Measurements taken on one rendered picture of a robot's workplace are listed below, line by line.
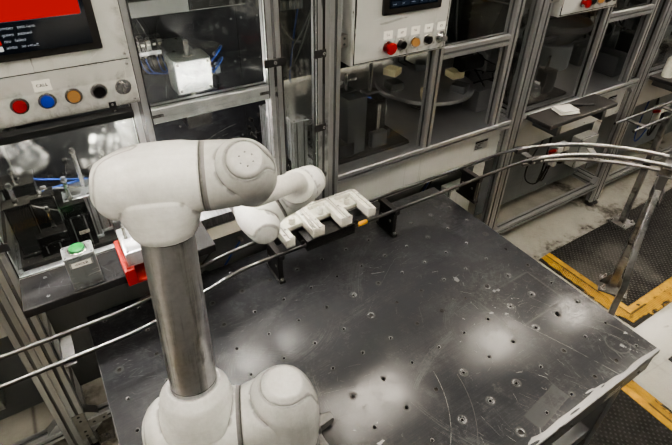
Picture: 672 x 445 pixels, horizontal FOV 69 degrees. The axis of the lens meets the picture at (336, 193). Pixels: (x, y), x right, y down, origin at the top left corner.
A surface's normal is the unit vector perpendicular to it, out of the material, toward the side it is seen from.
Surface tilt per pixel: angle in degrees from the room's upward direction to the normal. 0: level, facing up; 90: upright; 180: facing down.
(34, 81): 90
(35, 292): 0
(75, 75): 90
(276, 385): 7
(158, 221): 85
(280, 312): 0
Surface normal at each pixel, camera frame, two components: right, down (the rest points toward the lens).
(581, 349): 0.02, -0.82
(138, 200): 0.14, 0.45
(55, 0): 0.53, 0.49
